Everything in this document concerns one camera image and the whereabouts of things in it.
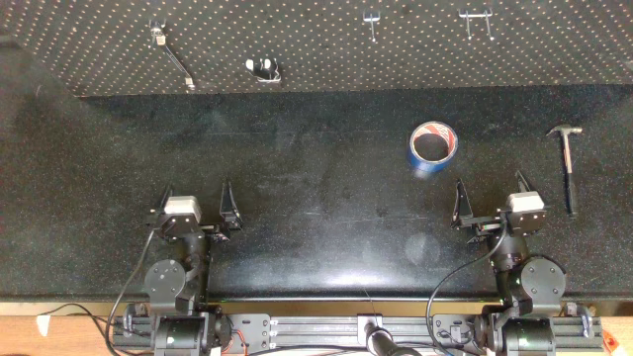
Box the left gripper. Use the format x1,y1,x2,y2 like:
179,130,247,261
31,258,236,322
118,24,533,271
145,179,244,244

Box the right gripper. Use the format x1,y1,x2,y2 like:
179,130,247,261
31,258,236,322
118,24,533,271
450,170,548,244

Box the roll of blue tape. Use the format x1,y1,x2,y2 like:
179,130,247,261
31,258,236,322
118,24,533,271
407,121,460,174

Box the black and white pliers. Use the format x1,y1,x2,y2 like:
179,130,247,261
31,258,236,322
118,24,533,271
244,57,281,83

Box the black pegboard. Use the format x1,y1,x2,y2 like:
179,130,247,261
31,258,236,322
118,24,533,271
0,0,633,98

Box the hammer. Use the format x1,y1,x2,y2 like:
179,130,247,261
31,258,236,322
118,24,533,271
546,124,585,220

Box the wrench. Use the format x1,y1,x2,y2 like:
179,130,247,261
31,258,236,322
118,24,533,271
149,27,197,93

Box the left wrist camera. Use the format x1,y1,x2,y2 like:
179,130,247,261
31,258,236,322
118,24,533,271
162,195,204,224

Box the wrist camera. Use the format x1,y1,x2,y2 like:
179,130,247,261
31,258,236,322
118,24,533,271
162,195,204,224
504,191,547,215

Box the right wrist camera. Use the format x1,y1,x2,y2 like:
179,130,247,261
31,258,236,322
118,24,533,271
504,191,547,215

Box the black cable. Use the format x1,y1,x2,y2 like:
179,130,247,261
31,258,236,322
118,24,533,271
425,222,510,356
104,228,157,356

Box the mounting rail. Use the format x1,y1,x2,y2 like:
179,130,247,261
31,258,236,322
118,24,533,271
112,302,605,356

